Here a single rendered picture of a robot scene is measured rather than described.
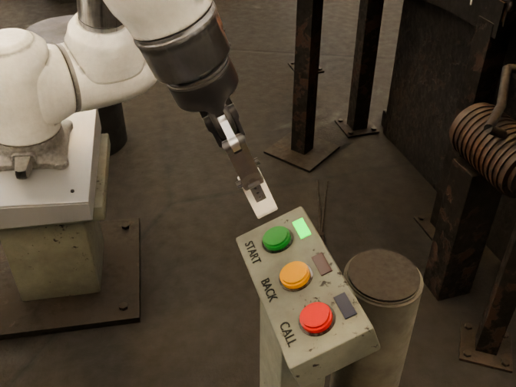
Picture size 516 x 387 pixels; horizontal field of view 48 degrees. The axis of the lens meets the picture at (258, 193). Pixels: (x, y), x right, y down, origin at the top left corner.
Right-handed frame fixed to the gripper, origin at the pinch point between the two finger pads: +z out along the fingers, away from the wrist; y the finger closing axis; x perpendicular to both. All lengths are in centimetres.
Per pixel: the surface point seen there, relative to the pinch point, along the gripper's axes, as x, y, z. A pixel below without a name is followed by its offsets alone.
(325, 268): -3.6, -8.3, 9.5
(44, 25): 38, 141, 13
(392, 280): -12.4, -4.9, 22.9
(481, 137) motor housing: -48, 28, 37
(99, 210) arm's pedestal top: 33, 48, 25
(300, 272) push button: -0.4, -7.8, 8.6
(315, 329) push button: 1.0, -16.4, 8.9
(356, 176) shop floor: -33, 86, 86
